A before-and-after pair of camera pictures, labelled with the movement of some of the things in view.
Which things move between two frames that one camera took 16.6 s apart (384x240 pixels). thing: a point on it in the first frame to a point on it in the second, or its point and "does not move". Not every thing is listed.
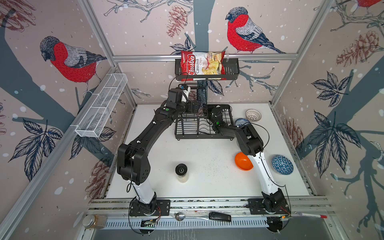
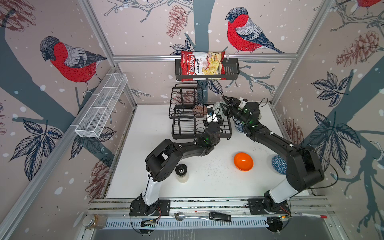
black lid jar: (181, 170) does not move
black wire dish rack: (195, 120) does not move
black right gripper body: (211, 113) to (236, 112)
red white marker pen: (322, 216) does not move
